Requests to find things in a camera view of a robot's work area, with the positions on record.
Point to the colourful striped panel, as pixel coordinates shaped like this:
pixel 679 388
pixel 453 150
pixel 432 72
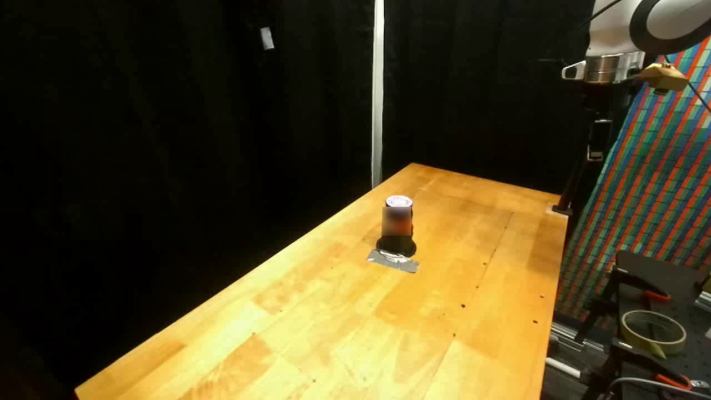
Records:
pixel 652 192

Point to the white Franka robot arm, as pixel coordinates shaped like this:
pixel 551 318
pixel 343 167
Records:
pixel 613 23

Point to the black metal plate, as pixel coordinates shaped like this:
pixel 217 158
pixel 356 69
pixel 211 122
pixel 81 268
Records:
pixel 658 271

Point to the beige masking tape roll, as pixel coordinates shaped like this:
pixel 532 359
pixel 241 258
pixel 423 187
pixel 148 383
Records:
pixel 653 331

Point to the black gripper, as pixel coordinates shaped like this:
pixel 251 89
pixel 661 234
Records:
pixel 599 101

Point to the black round base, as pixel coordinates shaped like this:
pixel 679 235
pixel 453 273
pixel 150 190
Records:
pixel 396 245

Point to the black tripod stand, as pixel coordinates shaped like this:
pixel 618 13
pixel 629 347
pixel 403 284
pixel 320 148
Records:
pixel 574 190

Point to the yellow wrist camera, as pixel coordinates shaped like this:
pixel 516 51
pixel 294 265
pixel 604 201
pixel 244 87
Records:
pixel 661 75

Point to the aluminium rail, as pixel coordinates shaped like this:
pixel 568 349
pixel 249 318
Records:
pixel 568 347

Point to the small white tag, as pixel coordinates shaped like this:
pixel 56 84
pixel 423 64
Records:
pixel 267 39

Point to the white vertical pole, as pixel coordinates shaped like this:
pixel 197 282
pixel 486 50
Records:
pixel 378 89

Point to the grey square coaster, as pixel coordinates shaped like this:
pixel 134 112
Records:
pixel 388 261

